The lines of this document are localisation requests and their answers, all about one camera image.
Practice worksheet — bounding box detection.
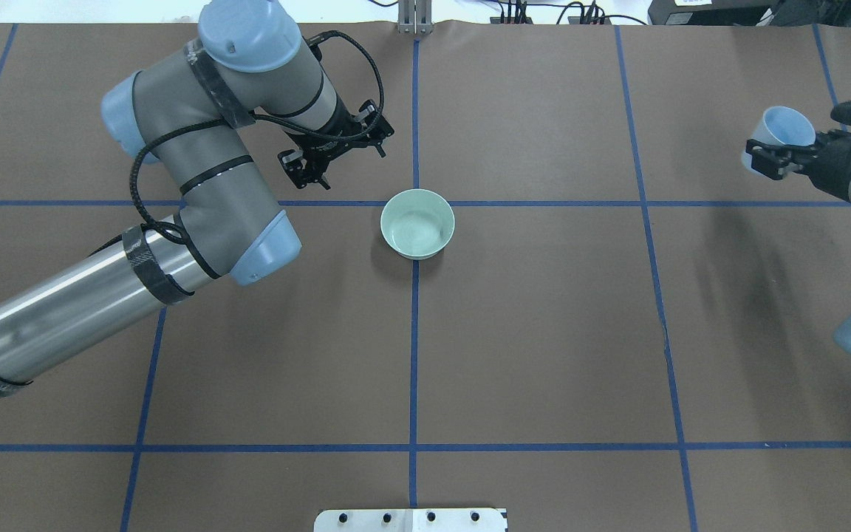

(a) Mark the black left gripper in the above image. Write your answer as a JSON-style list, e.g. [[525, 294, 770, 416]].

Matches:
[[278, 100, 395, 191]]

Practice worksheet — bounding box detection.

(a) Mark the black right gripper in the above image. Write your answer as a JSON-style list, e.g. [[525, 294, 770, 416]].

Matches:
[[744, 100, 851, 202]]

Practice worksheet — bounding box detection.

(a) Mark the light blue cup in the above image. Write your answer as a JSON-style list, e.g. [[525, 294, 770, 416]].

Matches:
[[751, 106, 816, 147]]

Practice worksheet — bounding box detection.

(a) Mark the light green bowl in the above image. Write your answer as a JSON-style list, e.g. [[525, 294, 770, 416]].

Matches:
[[380, 188, 457, 260]]

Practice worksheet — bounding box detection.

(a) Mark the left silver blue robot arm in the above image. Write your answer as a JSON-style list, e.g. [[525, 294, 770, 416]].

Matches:
[[0, 1, 393, 400]]

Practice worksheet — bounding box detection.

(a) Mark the brown paper table mat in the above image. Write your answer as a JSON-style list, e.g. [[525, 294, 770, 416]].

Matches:
[[0, 21, 851, 531]]

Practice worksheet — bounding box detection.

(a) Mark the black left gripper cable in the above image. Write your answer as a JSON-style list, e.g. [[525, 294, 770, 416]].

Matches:
[[0, 30, 386, 481]]

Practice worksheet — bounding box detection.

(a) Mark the aluminium frame post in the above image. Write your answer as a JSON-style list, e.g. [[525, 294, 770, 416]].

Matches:
[[397, 0, 434, 36]]

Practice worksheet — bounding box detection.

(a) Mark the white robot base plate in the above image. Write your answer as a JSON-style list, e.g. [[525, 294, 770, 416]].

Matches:
[[313, 508, 509, 531]]

